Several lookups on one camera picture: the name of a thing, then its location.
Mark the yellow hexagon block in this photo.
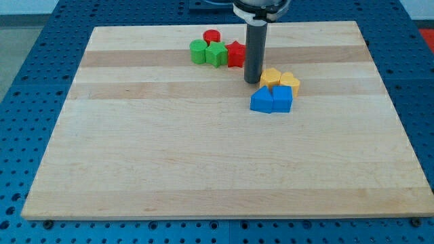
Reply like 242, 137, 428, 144
259, 68, 281, 91

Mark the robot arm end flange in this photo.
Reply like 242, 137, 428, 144
233, 0, 291, 26

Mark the blue triangle-top block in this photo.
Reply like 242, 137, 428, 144
250, 86, 273, 113

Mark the green star block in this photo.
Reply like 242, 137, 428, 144
205, 41, 228, 68

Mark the blue cube block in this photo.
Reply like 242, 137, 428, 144
272, 85, 293, 113

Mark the wooden board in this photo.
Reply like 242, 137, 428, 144
21, 21, 433, 220

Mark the red star block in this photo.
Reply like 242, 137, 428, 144
225, 41, 245, 68

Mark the green cylinder block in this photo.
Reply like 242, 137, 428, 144
189, 39, 208, 64

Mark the yellow heart block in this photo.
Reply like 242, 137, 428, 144
279, 72, 300, 98

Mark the red cylinder block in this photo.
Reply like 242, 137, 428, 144
203, 29, 221, 45

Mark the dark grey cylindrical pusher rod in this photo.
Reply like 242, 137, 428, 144
244, 21, 268, 84

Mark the blue perforated table plate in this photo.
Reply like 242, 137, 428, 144
1, 1, 433, 243

